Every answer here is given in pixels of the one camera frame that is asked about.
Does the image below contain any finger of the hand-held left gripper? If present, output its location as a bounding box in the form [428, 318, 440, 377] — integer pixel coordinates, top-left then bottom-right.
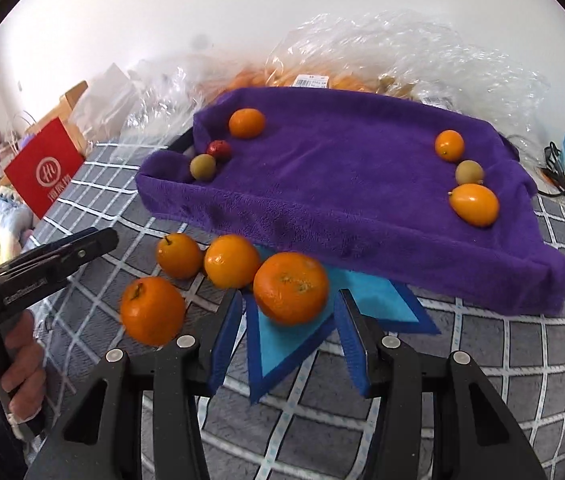
[0, 226, 119, 288]
[0, 273, 72, 323]

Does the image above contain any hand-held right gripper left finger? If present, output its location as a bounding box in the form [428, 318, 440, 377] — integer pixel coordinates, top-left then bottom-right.
[22, 287, 246, 480]

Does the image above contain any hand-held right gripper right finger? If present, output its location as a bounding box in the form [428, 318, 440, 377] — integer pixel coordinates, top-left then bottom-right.
[337, 287, 548, 480]

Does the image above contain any orange tangerine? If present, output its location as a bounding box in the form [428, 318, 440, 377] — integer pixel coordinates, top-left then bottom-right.
[435, 130, 465, 162]
[228, 108, 266, 140]
[253, 251, 330, 327]
[120, 276, 186, 347]
[156, 232, 203, 280]
[204, 234, 262, 290]

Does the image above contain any small green jujube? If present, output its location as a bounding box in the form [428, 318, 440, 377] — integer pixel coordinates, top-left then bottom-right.
[455, 159, 485, 187]
[190, 154, 217, 182]

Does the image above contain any purple towel covered tray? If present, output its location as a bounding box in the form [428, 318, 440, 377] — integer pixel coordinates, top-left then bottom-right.
[135, 86, 565, 317]

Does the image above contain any small red jujube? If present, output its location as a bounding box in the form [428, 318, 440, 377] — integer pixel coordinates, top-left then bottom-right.
[207, 140, 232, 162]

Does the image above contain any oval yellow-orange kumquat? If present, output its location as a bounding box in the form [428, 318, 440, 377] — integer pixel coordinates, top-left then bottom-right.
[449, 183, 500, 228]

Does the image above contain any person's left hand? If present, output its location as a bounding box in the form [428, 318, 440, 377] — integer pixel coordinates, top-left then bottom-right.
[0, 310, 48, 423]

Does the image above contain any colourful printed blanket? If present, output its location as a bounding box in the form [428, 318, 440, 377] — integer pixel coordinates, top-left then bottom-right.
[0, 195, 38, 271]

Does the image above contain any red paper shopping bag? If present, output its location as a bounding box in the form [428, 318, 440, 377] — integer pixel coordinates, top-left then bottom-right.
[4, 116, 86, 220]

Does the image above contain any grey checked tablecloth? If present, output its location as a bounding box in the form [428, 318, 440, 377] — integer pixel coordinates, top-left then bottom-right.
[0, 142, 565, 480]

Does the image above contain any white plastic bag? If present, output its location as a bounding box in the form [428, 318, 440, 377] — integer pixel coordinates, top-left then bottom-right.
[70, 62, 138, 138]

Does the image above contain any small clear plastic bag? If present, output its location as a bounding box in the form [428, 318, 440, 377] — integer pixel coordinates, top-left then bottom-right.
[120, 52, 243, 146]

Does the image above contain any pile of bagged oranges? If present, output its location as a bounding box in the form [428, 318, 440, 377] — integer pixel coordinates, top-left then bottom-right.
[222, 62, 413, 98]

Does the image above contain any large clear plastic bag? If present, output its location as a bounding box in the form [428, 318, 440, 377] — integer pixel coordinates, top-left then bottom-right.
[267, 7, 551, 141]

